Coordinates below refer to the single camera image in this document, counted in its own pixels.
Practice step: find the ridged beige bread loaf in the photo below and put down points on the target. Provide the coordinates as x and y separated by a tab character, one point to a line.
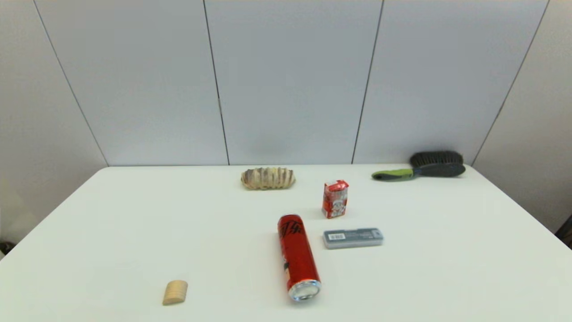
268	178

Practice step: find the tall red drink can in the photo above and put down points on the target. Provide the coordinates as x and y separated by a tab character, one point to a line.
297	255

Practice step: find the small ridged wooden block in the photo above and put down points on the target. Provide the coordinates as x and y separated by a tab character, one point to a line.
175	292

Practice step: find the dark object beside table edge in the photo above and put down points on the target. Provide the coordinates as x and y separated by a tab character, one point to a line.
566	232
5	247

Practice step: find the flat grey plastic case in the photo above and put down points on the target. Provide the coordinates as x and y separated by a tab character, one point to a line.
353	238

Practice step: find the red milk carton with cartoon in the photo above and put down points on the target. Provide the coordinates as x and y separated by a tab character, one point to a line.
335	200

